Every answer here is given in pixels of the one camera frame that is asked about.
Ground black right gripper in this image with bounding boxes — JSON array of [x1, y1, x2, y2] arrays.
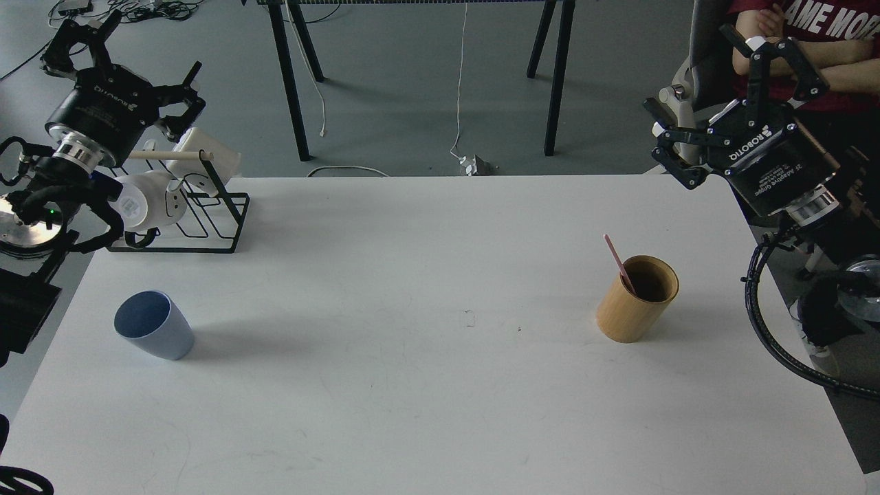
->
[[643, 23, 841, 219]]

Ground bamboo cylinder holder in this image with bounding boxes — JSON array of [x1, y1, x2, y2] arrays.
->
[[596, 256, 680, 342]]

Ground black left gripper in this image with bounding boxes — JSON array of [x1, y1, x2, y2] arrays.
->
[[40, 10, 206, 167]]

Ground white square mug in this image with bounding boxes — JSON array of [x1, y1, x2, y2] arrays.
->
[[167, 127, 242, 186]]

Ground black wire mug rack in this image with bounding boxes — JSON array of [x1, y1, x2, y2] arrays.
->
[[109, 146, 250, 254]]

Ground white power adapter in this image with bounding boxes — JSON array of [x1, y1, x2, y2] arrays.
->
[[459, 155, 496, 177]]

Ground blue plastic cup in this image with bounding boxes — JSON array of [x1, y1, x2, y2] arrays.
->
[[113, 289, 195, 360]]

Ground white round mug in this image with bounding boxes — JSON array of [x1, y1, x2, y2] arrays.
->
[[111, 170, 188, 232]]

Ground grey office chair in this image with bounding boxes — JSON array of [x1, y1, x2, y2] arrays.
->
[[648, 1, 734, 189]]

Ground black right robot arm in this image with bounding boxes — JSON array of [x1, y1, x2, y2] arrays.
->
[[644, 24, 878, 401]]

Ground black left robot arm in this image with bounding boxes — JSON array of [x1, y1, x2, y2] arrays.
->
[[1, 10, 206, 362]]

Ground white hanging cable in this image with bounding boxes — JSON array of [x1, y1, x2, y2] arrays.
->
[[450, 3, 470, 163]]

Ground person in red shirt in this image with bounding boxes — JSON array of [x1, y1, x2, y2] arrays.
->
[[726, 1, 879, 166]]

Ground black floor cables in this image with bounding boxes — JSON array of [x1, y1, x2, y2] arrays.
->
[[0, 0, 207, 82]]

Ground black background table legs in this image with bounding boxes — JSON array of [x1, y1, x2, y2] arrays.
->
[[258, 0, 577, 162]]

